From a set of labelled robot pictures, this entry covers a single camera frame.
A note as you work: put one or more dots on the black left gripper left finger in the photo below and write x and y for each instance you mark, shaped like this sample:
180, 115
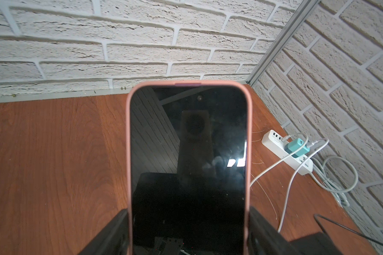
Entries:
113, 239

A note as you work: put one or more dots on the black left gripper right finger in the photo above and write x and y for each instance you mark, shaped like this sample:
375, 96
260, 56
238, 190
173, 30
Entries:
263, 238

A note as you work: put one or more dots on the teal charger plug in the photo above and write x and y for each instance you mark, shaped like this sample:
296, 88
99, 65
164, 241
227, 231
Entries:
297, 148

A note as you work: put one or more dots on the white power strip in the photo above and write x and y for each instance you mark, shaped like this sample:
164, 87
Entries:
275, 143

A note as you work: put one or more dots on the aluminium frame rail left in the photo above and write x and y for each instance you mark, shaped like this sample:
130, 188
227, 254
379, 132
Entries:
72, 94

